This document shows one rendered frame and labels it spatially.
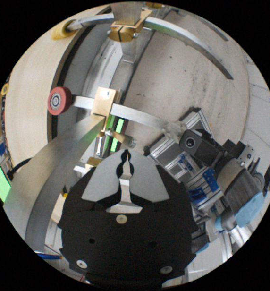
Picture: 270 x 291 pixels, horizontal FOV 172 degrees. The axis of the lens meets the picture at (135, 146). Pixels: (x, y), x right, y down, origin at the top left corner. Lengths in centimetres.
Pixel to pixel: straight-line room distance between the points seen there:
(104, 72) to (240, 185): 61
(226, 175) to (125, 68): 46
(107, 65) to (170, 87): 83
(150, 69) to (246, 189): 119
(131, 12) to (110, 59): 41
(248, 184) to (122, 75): 50
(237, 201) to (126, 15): 35
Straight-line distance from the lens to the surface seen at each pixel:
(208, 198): 69
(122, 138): 15
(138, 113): 26
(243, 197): 20
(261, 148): 262
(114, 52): 58
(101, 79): 53
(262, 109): 294
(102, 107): 26
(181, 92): 127
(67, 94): 28
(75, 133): 15
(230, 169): 22
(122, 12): 20
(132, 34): 21
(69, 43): 35
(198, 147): 22
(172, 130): 28
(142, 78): 115
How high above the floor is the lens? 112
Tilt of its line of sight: 62 degrees down
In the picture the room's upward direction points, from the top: 176 degrees clockwise
